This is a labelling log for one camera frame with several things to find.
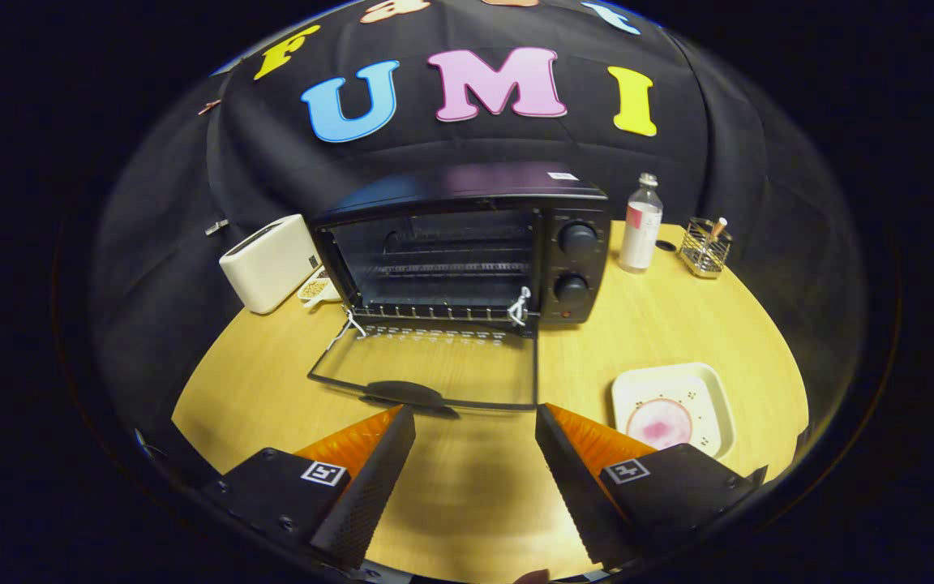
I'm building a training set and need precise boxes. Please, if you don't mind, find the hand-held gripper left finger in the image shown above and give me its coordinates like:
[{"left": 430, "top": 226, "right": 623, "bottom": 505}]
[{"left": 204, "top": 404, "right": 418, "bottom": 571}]

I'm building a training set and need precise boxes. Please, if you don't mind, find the white bread toaster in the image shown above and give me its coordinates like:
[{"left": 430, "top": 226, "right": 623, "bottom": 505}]
[{"left": 219, "top": 214, "right": 323, "bottom": 315}]

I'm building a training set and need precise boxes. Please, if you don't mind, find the wire mesh basket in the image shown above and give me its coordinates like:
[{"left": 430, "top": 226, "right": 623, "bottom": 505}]
[{"left": 679, "top": 217, "right": 734, "bottom": 279}]

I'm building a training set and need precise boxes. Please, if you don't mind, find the cream square plate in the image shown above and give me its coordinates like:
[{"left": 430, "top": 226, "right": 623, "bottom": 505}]
[{"left": 611, "top": 363, "right": 735, "bottom": 461}]

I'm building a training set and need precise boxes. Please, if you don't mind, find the black toaster oven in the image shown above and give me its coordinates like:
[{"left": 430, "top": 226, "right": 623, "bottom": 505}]
[{"left": 307, "top": 162, "right": 612, "bottom": 419}]

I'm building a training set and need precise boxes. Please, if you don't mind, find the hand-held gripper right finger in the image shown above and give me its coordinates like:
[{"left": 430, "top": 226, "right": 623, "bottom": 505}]
[{"left": 534, "top": 403, "right": 768, "bottom": 569}]

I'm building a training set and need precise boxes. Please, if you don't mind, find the pink ham slice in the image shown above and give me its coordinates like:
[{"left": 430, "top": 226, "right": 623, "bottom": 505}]
[{"left": 626, "top": 396, "right": 693, "bottom": 449}]

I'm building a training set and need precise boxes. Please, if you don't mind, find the clear bottle pink label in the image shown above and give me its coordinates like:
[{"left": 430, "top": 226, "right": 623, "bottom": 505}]
[{"left": 619, "top": 173, "right": 664, "bottom": 273}]

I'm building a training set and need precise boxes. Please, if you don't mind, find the small dish of seeds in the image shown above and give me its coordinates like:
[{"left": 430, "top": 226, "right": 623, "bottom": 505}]
[{"left": 298, "top": 272, "right": 342, "bottom": 309}]

